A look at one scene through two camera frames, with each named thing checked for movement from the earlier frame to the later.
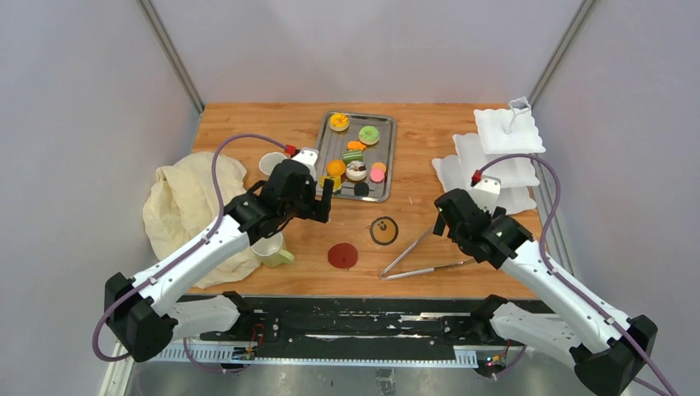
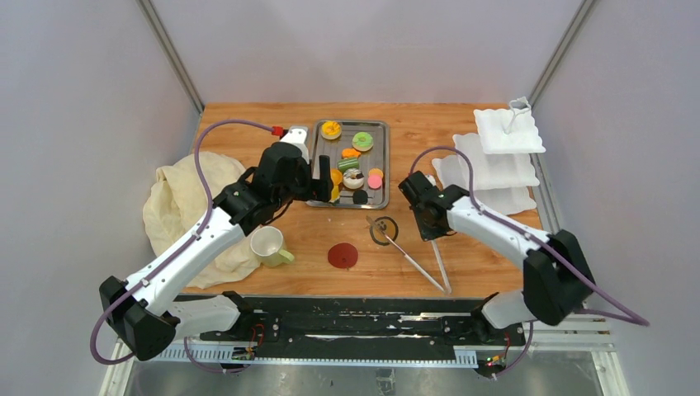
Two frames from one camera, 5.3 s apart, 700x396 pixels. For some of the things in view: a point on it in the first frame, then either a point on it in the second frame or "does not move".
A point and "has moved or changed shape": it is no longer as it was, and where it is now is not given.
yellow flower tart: (339, 122) → (331, 129)
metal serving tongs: (385, 276) has moved or changed shape
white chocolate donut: (356, 170) has moved or changed shape
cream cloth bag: (182, 208) does not move
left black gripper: (317, 209) → (325, 183)
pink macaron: (377, 175) has moved or changed shape
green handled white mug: (267, 251) does not move
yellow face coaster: (384, 230) does not move
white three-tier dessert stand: (501, 146) does not move
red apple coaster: (342, 255) does not move
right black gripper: (498, 211) → (425, 233)
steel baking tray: (357, 151) has moved or changed shape
